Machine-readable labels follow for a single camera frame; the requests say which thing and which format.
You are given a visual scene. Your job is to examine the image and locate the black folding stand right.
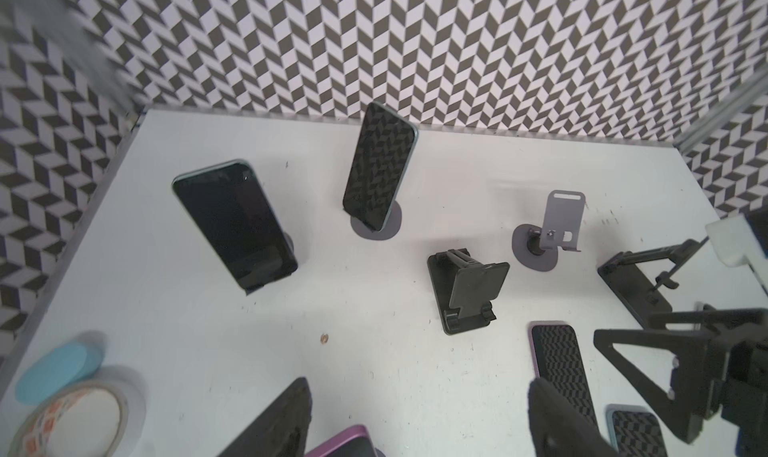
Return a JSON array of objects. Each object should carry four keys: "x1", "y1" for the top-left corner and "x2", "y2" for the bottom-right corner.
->
[{"x1": 597, "y1": 237, "x2": 709, "y2": 329}]

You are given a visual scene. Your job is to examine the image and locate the blue oval object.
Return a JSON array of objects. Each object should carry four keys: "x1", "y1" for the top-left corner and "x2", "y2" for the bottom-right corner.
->
[{"x1": 15, "y1": 340, "x2": 104, "y2": 405}]

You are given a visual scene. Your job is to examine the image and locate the grey round stand back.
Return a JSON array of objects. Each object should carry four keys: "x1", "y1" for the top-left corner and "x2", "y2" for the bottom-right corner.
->
[{"x1": 350, "y1": 201, "x2": 402, "y2": 241}]

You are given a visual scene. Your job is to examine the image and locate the grey round stand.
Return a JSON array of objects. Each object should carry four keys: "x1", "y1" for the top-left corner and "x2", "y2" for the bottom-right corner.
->
[
  {"x1": 350, "y1": 201, "x2": 402, "y2": 241},
  {"x1": 511, "y1": 190, "x2": 586, "y2": 272}
]

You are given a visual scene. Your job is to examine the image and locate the black centre stand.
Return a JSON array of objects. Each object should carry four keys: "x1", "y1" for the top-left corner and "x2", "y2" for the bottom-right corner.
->
[{"x1": 427, "y1": 248, "x2": 510, "y2": 335}]

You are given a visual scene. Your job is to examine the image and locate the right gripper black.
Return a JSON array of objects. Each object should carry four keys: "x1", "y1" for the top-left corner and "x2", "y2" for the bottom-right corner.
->
[{"x1": 593, "y1": 308, "x2": 767, "y2": 456}]

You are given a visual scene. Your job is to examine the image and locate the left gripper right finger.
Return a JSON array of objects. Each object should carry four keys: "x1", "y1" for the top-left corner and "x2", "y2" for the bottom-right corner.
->
[{"x1": 528, "y1": 378, "x2": 619, "y2": 457}]

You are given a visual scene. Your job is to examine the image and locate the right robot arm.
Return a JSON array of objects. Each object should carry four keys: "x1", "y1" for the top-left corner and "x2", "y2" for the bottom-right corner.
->
[{"x1": 593, "y1": 208, "x2": 767, "y2": 456}]

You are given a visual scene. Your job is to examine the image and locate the tape roll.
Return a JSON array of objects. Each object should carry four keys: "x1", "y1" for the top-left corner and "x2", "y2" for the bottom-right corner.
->
[{"x1": 6, "y1": 375, "x2": 146, "y2": 456}]

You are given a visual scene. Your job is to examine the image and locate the back phone teal edge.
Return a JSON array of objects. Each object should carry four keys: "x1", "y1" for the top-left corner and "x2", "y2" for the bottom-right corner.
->
[{"x1": 342, "y1": 101, "x2": 419, "y2": 231}]

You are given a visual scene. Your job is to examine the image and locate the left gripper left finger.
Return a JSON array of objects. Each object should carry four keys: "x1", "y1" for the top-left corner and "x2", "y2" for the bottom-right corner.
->
[{"x1": 220, "y1": 377, "x2": 312, "y2": 457}]

